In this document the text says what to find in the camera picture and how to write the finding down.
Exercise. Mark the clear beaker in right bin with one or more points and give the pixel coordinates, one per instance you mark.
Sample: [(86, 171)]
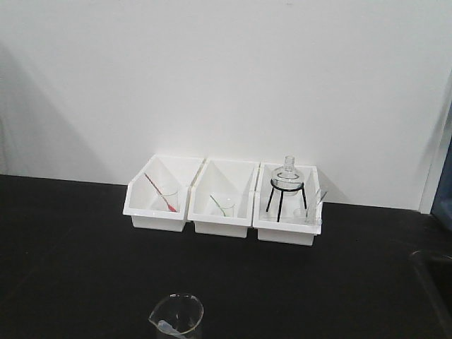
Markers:
[(313, 205)]

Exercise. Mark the black sink basin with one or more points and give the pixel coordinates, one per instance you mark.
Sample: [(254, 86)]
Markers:
[(433, 269)]

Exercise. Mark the clear glass beaker left bench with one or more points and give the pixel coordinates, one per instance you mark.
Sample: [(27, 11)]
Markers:
[(183, 311)]

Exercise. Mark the white right storage bin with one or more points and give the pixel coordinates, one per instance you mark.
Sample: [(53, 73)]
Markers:
[(292, 228)]

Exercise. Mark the clear plastic dropper pipette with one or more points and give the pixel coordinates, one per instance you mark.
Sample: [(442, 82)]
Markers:
[(166, 328)]

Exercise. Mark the white left storage bin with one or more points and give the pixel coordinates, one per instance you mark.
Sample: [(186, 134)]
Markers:
[(166, 172)]

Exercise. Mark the small beaker in bin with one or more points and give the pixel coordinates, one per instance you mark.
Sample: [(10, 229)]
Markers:
[(172, 196), (226, 206)]

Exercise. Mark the small beaker in left bin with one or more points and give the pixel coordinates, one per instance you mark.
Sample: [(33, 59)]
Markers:
[(172, 196)]

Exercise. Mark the glass flask on tripod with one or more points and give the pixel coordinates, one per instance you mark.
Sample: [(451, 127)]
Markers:
[(287, 178)]

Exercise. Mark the white storage bin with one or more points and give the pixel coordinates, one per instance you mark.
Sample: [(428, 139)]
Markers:
[(224, 179), (292, 228), (166, 172)]

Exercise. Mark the white middle storage bin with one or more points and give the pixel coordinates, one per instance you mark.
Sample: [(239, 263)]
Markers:
[(224, 179)]

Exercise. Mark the red dropper pipette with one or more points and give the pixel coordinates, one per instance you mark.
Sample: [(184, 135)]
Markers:
[(169, 206)]

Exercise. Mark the black metal tripod stand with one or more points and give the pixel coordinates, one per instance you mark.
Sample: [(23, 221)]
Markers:
[(282, 191)]

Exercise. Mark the small beaker in middle bin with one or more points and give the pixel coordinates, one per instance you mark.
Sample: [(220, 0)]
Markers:
[(226, 206)]

